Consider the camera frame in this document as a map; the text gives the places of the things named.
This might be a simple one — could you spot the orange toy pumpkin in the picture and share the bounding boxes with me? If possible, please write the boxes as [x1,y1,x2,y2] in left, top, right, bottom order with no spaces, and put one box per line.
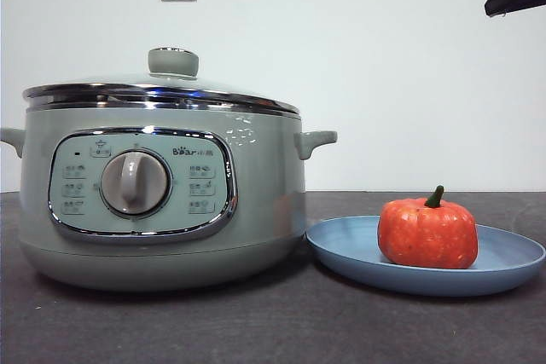
[376,185,479,270]

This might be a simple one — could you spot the glass lid with green knob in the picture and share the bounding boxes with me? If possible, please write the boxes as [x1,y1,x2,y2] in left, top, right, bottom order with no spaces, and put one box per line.
[21,46,299,113]

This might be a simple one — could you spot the blue plate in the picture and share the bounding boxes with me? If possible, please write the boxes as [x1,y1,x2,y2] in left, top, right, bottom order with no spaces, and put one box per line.
[305,215,546,298]

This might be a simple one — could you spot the pale green electric steamer pot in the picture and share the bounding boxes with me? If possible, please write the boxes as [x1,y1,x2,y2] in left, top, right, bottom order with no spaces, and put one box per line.
[0,99,339,293]

